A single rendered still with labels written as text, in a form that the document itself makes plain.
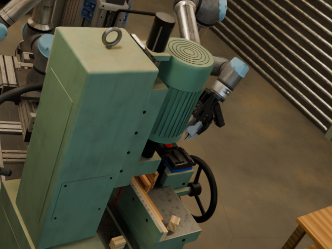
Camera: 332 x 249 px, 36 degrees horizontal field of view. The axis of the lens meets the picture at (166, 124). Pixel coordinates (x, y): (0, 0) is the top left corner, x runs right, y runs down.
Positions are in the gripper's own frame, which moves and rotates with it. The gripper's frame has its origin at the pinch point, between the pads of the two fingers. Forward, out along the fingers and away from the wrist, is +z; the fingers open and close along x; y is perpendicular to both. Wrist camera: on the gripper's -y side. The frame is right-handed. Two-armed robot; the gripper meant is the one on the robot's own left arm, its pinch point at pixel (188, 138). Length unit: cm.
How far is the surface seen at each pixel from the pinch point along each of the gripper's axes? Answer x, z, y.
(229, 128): -149, -6, -168
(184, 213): 16.6, 22.2, -6.6
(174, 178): 3.6, 15.8, -4.0
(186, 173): 3.4, 11.6, -7.4
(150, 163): 9.0, 13.8, 15.0
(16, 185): -14, 51, 40
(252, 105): -179, -34, -204
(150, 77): 29, -12, 52
